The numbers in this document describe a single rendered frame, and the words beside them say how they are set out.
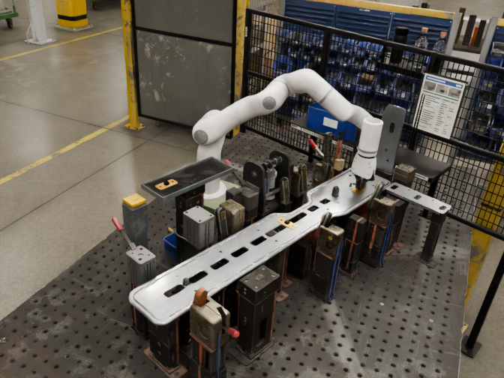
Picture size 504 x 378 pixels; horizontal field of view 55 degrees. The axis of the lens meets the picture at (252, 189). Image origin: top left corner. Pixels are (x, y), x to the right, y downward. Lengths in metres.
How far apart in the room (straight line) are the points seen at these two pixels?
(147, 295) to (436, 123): 1.69
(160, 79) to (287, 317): 3.38
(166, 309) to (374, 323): 0.88
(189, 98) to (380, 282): 3.09
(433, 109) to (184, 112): 2.88
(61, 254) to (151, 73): 2.19
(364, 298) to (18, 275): 2.21
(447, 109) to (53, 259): 2.58
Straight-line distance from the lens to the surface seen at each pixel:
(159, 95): 4.99
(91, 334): 1.95
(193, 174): 1.94
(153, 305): 1.58
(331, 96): 2.07
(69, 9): 9.61
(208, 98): 4.69
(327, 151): 2.29
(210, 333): 1.47
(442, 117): 2.60
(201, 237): 1.78
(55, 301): 2.11
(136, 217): 1.79
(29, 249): 3.63
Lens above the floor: 2.09
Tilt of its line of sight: 30 degrees down
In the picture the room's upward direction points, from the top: 4 degrees clockwise
